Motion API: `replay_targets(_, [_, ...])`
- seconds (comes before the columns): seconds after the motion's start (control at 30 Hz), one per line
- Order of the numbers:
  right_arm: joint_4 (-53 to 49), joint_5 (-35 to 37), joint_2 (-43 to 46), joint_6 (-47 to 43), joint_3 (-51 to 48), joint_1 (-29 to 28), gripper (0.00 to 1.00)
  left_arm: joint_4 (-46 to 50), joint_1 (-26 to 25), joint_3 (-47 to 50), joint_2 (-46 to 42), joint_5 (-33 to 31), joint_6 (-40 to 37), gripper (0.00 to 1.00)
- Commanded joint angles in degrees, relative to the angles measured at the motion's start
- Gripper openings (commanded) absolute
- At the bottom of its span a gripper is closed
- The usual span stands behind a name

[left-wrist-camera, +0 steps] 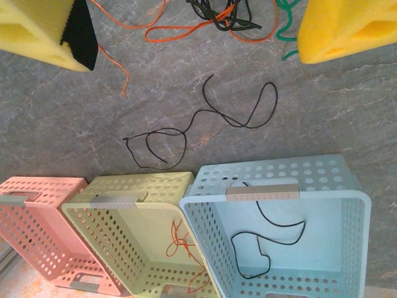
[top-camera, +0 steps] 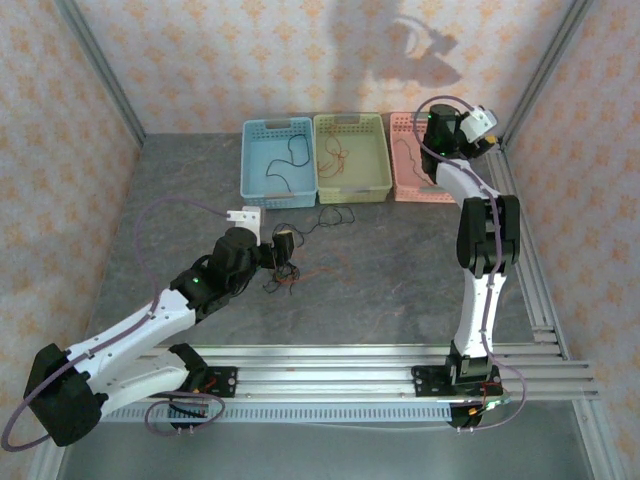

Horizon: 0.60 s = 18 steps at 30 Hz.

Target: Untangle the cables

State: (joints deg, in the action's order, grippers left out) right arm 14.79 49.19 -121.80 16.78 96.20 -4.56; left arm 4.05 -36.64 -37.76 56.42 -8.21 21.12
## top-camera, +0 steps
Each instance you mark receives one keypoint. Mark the green plastic basket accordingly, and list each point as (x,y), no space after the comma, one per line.
(365,160)

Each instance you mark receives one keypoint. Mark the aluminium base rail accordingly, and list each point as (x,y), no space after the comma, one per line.
(325,380)

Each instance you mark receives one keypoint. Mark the aluminium frame post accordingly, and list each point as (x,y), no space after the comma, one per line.
(544,70)
(100,70)

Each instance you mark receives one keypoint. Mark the blue plastic basket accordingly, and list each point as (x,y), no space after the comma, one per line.
(260,170)

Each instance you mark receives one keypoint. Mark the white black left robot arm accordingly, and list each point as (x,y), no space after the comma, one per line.
(130,325)

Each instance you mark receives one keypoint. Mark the aluminium frame bar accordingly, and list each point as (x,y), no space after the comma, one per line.
(45,465)
(605,450)

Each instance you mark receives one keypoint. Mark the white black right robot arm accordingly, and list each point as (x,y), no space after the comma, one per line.
(480,310)

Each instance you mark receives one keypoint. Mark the pink plastic basket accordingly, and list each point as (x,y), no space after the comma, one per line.
(400,190)

